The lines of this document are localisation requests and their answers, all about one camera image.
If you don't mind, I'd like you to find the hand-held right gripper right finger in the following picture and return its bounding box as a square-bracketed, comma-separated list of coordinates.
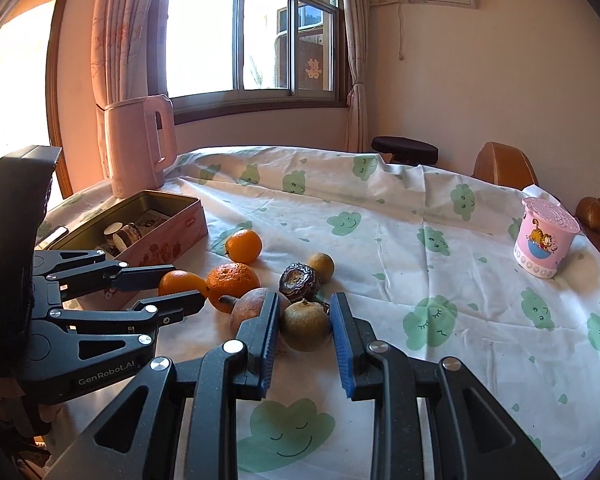
[329, 291, 561, 480]

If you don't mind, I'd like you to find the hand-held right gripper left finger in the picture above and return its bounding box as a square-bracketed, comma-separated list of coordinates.
[45, 301, 282, 480]

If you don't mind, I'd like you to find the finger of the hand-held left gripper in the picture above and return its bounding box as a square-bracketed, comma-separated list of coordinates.
[32, 249, 177, 302]
[32, 290, 207, 348]

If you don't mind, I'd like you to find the small smooth orange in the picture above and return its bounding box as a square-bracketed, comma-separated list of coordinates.
[158, 270, 210, 298]
[224, 229, 263, 264]

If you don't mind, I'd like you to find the large yellow-green round fruit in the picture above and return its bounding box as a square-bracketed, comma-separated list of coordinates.
[279, 299, 335, 353]

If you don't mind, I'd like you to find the brown pomegranate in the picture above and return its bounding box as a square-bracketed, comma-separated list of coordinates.
[219, 287, 293, 335]

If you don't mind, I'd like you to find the pink rectangular tin box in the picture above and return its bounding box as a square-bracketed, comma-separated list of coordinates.
[42, 190, 209, 313]

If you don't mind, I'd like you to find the large bumpy orange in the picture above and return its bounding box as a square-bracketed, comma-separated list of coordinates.
[206, 262, 261, 313]

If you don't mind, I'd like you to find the brown pastry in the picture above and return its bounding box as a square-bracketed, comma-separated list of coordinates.
[279, 263, 323, 304]

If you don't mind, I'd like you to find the small yellow-green round fruit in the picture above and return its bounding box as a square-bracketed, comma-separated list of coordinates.
[306, 252, 336, 283]

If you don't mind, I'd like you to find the folded printed booklet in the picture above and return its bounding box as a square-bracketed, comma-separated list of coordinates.
[137, 210, 171, 233]

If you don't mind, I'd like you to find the pink electric kettle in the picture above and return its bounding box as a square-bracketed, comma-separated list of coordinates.
[103, 94, 178, 199]

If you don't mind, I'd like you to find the wooden framed window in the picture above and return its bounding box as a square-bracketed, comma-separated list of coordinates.
[147, 0, 348, 126]

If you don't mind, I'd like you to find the black round stool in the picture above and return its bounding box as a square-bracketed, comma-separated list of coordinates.
[371, 136, 440, 167]

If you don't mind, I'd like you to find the pink cartoon cup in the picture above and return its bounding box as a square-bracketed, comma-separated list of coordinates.
[512, 197, 581, 280]

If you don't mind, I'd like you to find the pink patterned curtain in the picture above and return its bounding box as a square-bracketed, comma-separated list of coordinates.
[90, 0, 168, 181]
[339, 0, 376, 153]

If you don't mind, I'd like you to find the brown leather chair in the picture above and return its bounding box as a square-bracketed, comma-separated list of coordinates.
[575, 196, 600, 266]
[472, 141, 539, 191]

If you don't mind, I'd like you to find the wooden door frame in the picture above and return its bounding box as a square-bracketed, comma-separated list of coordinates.
[45, 0, 76, 198]

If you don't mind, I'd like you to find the air conditioner cord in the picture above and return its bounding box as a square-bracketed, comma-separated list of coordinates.
[397, 2, 407, 61]

